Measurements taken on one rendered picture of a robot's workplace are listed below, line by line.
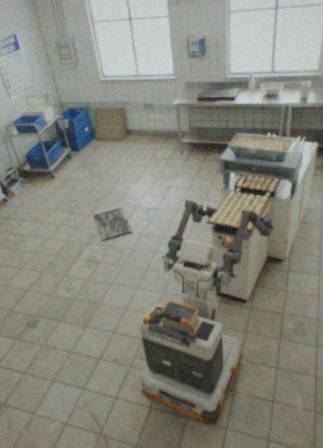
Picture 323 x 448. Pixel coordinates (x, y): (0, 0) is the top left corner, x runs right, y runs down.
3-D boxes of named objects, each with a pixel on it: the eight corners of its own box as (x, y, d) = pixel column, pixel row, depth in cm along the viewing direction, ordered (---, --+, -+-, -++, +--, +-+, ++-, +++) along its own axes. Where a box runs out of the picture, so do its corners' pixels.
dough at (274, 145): (238, 140, 391) (238, 134, 387) (293, 146, 368) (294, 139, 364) (229, 152, 373) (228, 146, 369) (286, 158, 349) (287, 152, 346)
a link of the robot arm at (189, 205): (185, 194, 302) (197, 197, 300) (187, 202, 315) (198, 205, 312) (166, 245, 287) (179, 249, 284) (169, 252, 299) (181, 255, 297)
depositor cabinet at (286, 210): (254, 195, 535) (256, 137, 485) (309, 204, 504) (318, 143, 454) (221, 251, 449) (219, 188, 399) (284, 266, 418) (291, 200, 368)
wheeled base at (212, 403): (215, 429, 285) (214, 411, 270) (140, 396, 312) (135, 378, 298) (243, 356, 331) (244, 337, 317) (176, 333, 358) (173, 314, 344)
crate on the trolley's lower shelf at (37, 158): (42, 151, 692) (39, 140, 680) (62, 151, 684) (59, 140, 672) (28, 166, 649) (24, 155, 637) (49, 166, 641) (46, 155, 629)
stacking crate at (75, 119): (71, 118, 749) (68, 108, 737) (90, 118, 738) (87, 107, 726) (56, 131, 705) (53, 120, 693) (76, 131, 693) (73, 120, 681)
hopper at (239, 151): (237, 146, 396) (237, 133, 388) (294, 151, 372) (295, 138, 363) (227, 158, 376) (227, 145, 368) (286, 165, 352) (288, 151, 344)
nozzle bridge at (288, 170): (230, 173, 421) (230, 144, 401) (299, 183, 390) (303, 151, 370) (219, 188, 399) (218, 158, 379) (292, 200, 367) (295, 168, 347)
